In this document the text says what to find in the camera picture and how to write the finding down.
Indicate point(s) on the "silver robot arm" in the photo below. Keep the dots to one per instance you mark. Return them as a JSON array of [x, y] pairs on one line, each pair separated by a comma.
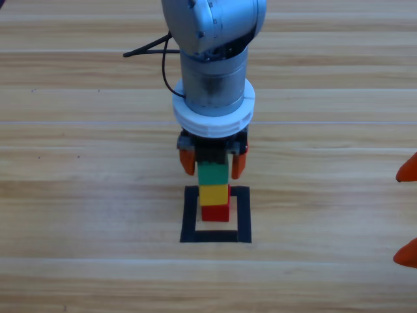
[[211, 49]]

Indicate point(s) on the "yellow wooden cube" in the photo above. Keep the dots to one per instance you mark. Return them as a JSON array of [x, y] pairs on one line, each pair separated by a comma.
[[213, 195]]

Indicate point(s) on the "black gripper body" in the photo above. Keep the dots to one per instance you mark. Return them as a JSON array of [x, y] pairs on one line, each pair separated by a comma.
[[211, 150]]

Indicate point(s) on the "red wooden cube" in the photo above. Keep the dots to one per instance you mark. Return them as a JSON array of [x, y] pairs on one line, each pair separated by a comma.
[[215, 213]]

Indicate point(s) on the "black tape square outline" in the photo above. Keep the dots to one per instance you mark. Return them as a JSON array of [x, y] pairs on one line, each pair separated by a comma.
[[189, 225]]

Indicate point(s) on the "green wooden cube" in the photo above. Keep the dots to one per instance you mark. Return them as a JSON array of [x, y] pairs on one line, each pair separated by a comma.
[[211, 174]]

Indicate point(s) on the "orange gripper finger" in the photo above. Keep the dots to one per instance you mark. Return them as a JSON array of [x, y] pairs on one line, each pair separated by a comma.
[[239, 164], [407, 257], [189, 163], [408, 172]]

